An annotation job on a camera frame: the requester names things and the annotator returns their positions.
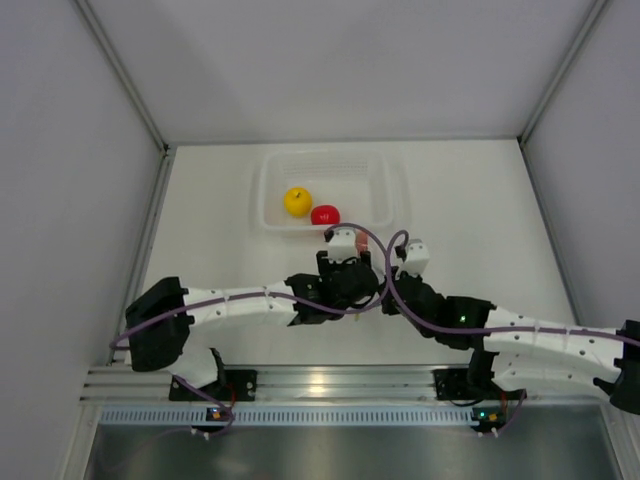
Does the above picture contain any red fake apple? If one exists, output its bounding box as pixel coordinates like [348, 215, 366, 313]
[310, 204, 341, 225]

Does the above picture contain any yellow fake apple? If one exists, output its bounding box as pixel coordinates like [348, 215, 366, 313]
[283, 187, 313, 218]

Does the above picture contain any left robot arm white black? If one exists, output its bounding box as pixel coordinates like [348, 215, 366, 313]
[123, 251, 380, 400]

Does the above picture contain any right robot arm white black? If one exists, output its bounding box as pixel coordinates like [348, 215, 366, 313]
[383, 272, 639, 414]

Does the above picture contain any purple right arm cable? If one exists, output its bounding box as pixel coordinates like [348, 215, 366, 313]
[385, 229, 640, 349]

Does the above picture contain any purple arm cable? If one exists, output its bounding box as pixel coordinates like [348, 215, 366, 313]
[109, 224, 396, 426]
[385, 229, 640, 349]

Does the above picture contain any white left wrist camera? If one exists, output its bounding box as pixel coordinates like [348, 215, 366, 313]
[327, 228, 358, 264]

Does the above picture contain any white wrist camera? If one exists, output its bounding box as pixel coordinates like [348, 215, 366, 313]
[327, 228, 358, 264]
[398, 239, 431, 277]

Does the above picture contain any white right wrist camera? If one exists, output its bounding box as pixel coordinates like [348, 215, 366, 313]
[398, 239, 431, 277]

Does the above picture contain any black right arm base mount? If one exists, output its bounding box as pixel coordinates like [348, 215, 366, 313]
[433, 368, 487, 406]

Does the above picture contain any aluminium mounting rail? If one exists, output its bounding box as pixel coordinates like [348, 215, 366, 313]
[79, 363, 566, 403]

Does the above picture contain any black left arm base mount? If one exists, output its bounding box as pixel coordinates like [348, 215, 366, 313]
[168, 369, 258, 402]

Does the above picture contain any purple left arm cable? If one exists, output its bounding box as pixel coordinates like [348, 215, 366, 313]
[109, 224, 396, 426]

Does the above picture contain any white slotted cable duct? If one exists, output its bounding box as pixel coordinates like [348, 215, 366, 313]
[99, 405, 479, 427]

